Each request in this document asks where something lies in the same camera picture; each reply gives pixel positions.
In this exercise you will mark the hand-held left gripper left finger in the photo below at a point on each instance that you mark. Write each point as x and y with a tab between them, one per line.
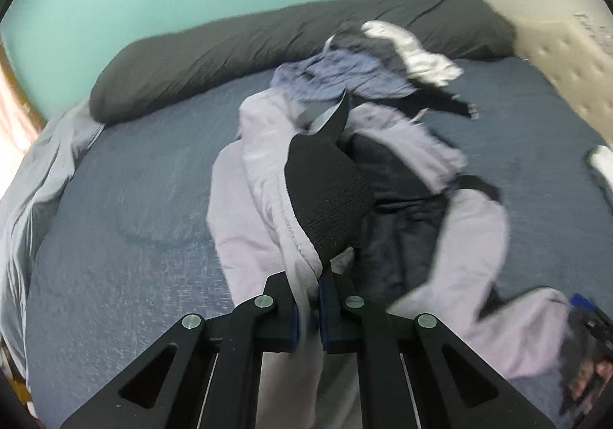
293	331

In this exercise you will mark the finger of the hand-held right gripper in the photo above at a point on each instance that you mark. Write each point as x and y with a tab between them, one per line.
582	302

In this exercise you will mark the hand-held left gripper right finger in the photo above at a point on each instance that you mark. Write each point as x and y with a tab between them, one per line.
327	319

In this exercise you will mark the grey jacket with black trim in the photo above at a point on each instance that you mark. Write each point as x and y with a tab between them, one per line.
258	180

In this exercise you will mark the person's right hand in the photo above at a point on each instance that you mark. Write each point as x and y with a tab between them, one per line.
589	378

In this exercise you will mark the white folded garment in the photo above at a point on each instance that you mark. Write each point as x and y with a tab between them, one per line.
602	165

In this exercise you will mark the blue bed cover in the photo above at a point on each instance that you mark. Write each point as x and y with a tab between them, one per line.
143	194

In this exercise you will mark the blue-grey crumpled garment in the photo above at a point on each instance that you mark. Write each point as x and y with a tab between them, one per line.
335	74

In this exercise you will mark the black crumpled garment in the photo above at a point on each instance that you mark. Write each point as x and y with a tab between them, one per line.
436	98

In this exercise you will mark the cream tufted headboard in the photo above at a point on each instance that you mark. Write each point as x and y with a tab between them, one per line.
550	50

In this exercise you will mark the dark grey crumpled garment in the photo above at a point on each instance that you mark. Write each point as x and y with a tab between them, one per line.
378	50

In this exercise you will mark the white crumpled garment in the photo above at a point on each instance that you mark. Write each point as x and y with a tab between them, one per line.
421	60

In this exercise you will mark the dark grey long pillow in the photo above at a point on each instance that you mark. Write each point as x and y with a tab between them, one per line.
215	50

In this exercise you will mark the brown wooden trim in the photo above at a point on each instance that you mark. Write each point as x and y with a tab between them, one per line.
19	79

